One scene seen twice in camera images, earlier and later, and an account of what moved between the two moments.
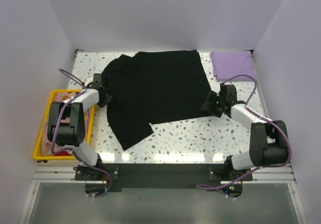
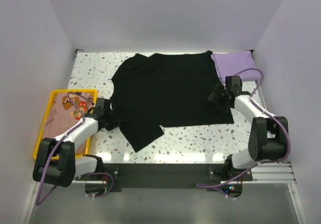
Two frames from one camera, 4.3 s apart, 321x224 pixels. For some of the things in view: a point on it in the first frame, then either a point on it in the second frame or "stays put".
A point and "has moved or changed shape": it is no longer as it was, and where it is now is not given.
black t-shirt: [153, 87] has moved or changed shape
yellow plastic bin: [38, 149] stays put
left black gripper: [102, 104] → [114, 123]
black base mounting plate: [163, 175] stays put
